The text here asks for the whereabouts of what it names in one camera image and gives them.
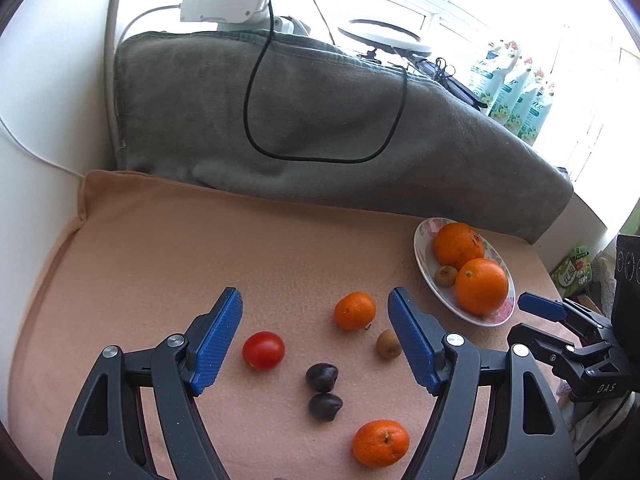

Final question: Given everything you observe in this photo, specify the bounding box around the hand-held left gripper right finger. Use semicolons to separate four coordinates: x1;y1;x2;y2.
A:
387;287;581;480

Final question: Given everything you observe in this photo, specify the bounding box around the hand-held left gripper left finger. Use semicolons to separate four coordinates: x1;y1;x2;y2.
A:
52;287;244;480

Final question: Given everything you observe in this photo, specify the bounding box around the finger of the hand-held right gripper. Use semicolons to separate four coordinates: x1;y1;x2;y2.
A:
506;322;608;378
517;291;616;333

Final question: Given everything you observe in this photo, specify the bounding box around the small brown kiwi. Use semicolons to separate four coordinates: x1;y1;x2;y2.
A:
376;329;403;360

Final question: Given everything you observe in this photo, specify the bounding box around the red tomato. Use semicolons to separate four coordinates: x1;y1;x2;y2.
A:
242;331;286;372

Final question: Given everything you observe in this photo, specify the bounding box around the large smooth orange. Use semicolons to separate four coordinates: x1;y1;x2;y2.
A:
454;258;510;316

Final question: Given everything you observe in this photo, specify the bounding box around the small tangerine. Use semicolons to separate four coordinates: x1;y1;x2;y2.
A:
351;419;411;468
333;291;377;332

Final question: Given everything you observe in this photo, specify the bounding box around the white floral plate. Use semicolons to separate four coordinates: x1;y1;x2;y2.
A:
413;216;517;327

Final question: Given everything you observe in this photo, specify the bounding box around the dark purple plum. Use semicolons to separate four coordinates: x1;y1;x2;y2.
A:
307;392;345;422
305;363;341;393

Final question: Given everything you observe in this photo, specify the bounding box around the large dimpled orange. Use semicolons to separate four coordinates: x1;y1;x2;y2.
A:
432;221;486;270

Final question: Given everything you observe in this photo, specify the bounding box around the person's right hand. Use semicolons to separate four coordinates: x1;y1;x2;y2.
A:
554;379;640;461

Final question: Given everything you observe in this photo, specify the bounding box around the green packet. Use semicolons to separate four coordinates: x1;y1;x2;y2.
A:
550;244;598;301

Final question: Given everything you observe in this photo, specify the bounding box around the peach blanket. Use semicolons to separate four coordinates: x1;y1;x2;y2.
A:
7;169;566;480

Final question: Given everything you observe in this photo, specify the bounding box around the floral refill pouch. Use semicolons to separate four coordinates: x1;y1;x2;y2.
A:
517;82;557;143
469;40;521;106
505;72;551;133
487;60;538;121

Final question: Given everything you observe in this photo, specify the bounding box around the black light stand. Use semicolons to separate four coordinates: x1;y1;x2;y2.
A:
415;56;488;111

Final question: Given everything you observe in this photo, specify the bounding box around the grey blanket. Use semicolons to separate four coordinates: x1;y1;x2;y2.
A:
114;30;575;246

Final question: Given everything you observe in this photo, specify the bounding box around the white board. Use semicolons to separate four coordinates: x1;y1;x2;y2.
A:
0;0;121;281

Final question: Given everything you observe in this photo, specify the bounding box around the white power box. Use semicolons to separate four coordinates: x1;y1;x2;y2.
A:
179;0;269;23

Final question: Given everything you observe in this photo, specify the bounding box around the black cable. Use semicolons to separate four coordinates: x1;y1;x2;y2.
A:
243;0;408;163

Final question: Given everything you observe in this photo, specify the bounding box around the thin white cable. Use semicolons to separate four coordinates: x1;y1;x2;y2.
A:
0;117;86;178

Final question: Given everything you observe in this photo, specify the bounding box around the white ring light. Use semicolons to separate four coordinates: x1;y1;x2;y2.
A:
337;18;435;58

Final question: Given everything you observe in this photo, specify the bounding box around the thick white cable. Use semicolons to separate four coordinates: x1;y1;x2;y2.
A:
117;4;183;41

